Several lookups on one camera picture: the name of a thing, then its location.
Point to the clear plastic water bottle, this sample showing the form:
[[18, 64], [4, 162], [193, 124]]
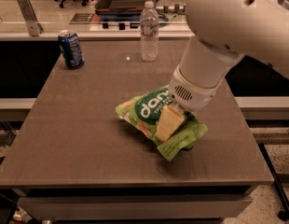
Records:
[[149, 32]]

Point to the blue pepsi can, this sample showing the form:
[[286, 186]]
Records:
[[71, 50]]

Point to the green rice chip bag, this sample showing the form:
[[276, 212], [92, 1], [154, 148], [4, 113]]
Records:
[[143, 113]]

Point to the dark tray bin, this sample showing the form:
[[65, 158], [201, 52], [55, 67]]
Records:
[[120, 6]]

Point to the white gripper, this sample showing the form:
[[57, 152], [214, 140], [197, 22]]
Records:
[[194, 93]]

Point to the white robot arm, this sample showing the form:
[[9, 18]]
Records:
[[224, 31]]

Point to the left metal glass bracket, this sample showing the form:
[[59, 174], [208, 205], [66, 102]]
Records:
[[34, 27]]

